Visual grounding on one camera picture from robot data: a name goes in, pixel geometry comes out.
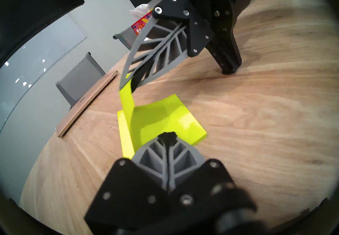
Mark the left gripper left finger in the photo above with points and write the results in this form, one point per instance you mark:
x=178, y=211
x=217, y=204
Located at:
x=132, y=189

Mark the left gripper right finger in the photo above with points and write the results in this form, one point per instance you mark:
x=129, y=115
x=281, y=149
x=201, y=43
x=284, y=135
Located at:
x=201, y=181

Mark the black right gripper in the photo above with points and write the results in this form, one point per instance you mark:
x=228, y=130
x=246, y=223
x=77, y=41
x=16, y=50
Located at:
x=225, y=4

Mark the yellow sticky note pad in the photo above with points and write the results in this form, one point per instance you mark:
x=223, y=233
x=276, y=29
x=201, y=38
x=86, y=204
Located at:
x=193, y=131

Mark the peeled yellow sticky note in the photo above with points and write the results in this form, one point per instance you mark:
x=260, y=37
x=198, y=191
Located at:
x=148, y=120

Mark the colourful tissue box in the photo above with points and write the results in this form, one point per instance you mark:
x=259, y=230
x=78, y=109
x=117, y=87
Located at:
x=140, y=25

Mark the grey mesh office chair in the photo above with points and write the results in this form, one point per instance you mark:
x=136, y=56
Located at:
x=125, y=38
x=79, y=78

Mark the gold closed laptop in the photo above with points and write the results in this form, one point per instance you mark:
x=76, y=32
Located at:
x=84, y=102

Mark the glass wall whiteboard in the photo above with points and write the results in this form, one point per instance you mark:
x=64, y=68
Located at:
x=39, y=57

